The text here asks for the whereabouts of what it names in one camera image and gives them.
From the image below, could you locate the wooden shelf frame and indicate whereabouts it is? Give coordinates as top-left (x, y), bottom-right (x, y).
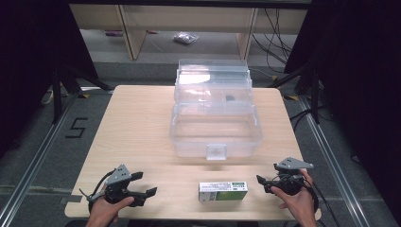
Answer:
top-left (69, 3), bottom-right (309, 61)

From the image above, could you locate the bundle of black cables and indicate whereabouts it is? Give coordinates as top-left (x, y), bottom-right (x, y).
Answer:
top-left (251, 8), bottom-right (295, 66)

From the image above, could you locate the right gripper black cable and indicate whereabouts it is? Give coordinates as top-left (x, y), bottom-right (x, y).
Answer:
top-left (304, 179), bottom-right (342, 227)

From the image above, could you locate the green and white carton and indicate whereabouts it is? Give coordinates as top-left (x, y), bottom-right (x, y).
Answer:
top-left (198, 181), bottom-right (249, 203)

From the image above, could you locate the person's left hand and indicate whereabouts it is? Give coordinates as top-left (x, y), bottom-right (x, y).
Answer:
top-left (84, 196), bottom-right (135, 227)

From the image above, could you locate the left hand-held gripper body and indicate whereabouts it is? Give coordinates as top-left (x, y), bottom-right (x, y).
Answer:
top-left (103, 164), bottom-right (140, 205)

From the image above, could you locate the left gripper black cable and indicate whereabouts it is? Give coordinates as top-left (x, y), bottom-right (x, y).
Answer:
top-left (78, 169), bottom-right (118, 213)

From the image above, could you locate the black metal stand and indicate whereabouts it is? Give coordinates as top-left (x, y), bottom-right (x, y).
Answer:
top-left (267, 61), bottom-right (326, 126)
top-left (50, 61), bottom-right (113, 125)

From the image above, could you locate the silver metal floor rail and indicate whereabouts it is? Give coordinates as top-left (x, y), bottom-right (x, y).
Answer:
top-left (0, 86), bottom-right (110, 227)
top-left (297, 94), bottom-right (375, 227)

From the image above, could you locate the person's right hand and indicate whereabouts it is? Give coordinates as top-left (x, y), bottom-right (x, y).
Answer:
top-left (270, 168), bottom-right (319, 227)

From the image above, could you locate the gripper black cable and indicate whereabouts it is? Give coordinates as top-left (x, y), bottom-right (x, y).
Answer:
top-left (304, 179), bottom-right (342, 227)
top-left (78, 169), bottom-right (118, 213)

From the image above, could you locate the clear plastic storage box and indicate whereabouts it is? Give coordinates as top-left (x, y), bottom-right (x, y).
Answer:
top-left (168, 59), bottom-right (265, 162)

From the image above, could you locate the clear plastic bag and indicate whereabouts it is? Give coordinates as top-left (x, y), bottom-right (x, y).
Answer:
top-left (172, 31), bottom-right (201, 45)

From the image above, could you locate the dark curtain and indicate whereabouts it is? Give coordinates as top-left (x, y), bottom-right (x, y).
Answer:
top-left (283, 0), bottom-right (401, 218)
top-left (0, 0), bottom-right (99, 159)

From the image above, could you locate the black floor cable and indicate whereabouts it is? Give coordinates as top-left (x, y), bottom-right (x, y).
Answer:
top-left (288, 105), bottom-right (329, 131)

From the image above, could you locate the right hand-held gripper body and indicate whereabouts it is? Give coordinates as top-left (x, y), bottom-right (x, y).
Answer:
top-left (270, 156), bottom-right (315, 196)

